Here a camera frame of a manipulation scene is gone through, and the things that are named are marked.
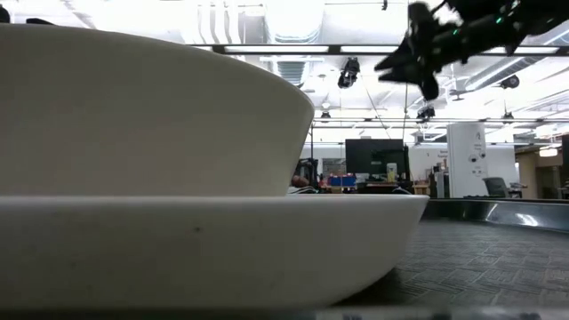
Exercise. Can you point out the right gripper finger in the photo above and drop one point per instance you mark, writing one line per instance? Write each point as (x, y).
(429, 86)
(420, 22)

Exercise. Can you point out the beige bowl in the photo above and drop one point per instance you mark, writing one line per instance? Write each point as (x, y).
(133, 111)

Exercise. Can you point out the white plate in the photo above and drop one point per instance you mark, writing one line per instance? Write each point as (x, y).
(178, 249)

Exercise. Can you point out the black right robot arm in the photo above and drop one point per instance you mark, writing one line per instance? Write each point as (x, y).
(533, 18)

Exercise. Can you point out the black ceiling spotlight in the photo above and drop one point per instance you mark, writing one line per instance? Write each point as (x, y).
(426, 113)
(510, 82)
(349, 75)

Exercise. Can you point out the white column with devices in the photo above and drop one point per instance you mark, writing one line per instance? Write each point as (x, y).
(467, 155)

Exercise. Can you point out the black monitor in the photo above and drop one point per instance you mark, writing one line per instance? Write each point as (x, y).
(373, 155)

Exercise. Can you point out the grey office chair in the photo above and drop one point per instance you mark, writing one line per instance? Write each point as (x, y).
(495, 186)

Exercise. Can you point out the blue storage bins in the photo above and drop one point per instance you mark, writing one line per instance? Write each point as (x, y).
(342, 181)

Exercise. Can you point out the person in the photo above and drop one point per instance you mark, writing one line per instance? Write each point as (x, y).
(300, 181)

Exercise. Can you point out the silver ventilation duct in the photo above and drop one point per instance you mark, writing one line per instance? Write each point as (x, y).
(293, 18)

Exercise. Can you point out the black stand frame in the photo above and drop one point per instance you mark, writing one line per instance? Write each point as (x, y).
(311, 142)

